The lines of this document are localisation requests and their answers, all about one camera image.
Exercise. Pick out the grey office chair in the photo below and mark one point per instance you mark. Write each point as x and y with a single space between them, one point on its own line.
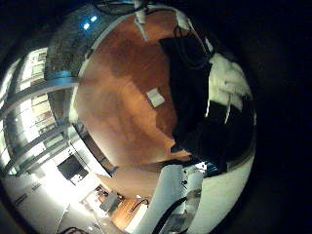
109 202

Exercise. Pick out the small white paper label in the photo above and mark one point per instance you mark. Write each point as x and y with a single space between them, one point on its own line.
155 97

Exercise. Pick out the wooden desk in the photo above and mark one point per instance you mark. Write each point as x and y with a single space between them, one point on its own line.
126 214

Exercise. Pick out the black wall screen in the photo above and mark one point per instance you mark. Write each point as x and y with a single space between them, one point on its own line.
72 169

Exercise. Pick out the computer monitor with blue screen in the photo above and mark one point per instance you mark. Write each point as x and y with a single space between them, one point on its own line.
209 167

